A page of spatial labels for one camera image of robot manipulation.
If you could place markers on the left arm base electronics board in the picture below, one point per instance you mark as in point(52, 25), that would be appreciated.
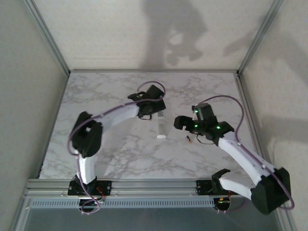
point(90, 204)

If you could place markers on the right arm base electronics board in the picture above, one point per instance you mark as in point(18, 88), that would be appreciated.
point(222, 203)

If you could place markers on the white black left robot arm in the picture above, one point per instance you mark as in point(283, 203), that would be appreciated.
point(115, 115)

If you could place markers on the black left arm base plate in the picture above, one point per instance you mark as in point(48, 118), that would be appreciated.
point(106, 186)

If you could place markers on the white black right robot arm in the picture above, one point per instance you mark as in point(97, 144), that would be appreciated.
point(240, 154)

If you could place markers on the aluminium frame rail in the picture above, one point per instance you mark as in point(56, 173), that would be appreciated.
point(251, 120)
point(154, 71)

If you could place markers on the wide aluminium mounting rail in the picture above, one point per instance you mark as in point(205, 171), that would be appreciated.
point(154, 187)

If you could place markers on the black copper AAA battery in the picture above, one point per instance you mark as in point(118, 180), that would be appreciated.
point(188, 138)

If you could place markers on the aluminium frame post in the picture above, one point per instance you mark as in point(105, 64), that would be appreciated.
point(49, 38)
point(290, 223)
point(259, 36)
point(20, 216)

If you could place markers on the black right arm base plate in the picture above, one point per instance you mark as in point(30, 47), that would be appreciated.
point(203, 186)

